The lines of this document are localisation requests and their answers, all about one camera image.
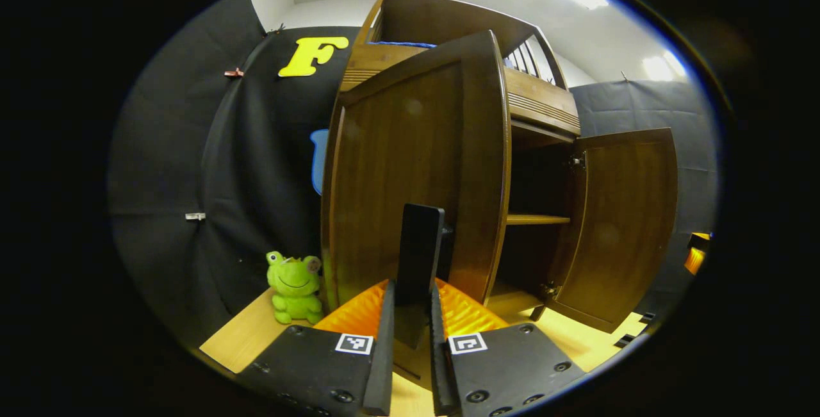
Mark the black backdrop cloth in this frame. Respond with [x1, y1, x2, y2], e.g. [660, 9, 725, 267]
[108, 0, 359, 347]

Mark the wooden drawer with black knob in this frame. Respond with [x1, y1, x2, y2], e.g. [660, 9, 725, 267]
[340, 44, 582, 137]

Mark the wooden cabinet door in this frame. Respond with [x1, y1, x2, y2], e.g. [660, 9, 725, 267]
[541, 127, 678, 334]
[320, 29, 512, 392]

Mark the green frog plush toy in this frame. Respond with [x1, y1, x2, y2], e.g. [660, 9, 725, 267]
[266, 250, 324, 325]

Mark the wooden double-door shoe cabinet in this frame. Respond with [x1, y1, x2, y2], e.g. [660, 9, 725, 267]
[338, 0, 582, 323]

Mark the small ceiling light panel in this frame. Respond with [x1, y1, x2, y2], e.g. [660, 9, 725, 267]
[643, 50, 686, 81]

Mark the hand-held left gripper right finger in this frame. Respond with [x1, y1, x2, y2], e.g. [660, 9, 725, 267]
[429, 278, 587, 417]

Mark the dark grey backdrop cloth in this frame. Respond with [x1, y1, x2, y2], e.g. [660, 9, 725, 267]
[569, 79, 718, 315]

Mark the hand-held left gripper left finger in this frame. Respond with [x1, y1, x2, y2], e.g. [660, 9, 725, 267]
[237, 279, 396, 417]

